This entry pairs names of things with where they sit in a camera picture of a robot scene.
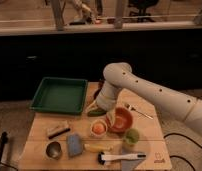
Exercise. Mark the paper cup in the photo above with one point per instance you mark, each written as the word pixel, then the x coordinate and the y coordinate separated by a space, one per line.
pixel 98 121

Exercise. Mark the grey cloth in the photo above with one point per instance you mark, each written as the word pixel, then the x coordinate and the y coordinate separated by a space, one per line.
pixel 130 165

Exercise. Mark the wooden eraser block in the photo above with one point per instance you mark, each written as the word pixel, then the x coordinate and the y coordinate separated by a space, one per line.
pixel 58 129

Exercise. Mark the green cup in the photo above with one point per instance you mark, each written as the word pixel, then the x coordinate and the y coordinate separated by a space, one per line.
pixel 131 137

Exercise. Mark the metal cup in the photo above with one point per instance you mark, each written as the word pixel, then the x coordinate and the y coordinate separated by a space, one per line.
pixel 53 150

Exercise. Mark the green vegetable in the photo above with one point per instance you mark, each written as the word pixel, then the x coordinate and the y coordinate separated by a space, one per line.
pixel 96 112

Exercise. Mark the metal fork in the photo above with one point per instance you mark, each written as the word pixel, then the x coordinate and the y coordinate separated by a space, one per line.
pixel 131 108

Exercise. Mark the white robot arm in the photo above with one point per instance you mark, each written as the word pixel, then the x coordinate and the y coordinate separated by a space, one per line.
pixel 119 76

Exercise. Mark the red bowl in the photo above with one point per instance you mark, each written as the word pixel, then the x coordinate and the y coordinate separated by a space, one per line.
pixel 123 120

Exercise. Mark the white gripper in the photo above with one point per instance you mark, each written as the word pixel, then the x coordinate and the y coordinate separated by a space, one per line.
pixel 106 100

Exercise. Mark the orange apple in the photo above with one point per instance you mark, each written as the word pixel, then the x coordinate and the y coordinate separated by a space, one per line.
pixel 98 128

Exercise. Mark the blue sponge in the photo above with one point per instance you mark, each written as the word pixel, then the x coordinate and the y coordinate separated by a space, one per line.
pixel 74 145

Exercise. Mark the green plastic tray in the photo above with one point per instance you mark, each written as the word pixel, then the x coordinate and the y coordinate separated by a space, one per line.
pixel 60 95

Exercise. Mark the yellow banana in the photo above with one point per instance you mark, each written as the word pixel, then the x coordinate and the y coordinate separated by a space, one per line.
pixel 96 148

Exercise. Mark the white black brush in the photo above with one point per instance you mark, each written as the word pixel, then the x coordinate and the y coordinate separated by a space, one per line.
pixel 103 158

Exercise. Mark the black pole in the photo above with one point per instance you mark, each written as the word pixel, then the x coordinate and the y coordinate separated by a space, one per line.
pixel 3 141

